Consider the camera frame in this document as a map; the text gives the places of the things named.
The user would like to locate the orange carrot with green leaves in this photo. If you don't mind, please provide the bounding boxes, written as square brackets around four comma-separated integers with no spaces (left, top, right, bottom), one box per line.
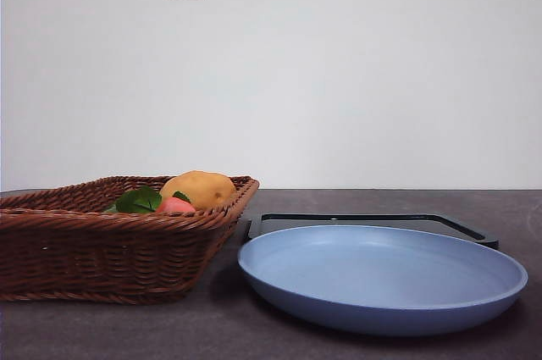
[114,185,197,214]

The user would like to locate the blue round plate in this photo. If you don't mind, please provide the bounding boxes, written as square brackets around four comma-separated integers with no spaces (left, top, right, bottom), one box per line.
[236,224,529,338]

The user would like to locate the yellow-brown potato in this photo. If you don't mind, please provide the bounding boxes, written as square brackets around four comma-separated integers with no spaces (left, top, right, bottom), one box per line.
[159,170,237,211]

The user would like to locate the brown wicker basket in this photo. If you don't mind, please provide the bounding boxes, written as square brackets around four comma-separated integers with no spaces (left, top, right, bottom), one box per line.
[0,175,260,306]

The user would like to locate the black flat tray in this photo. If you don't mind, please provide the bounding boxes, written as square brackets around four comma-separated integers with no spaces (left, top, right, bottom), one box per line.
[243,213,500,251]

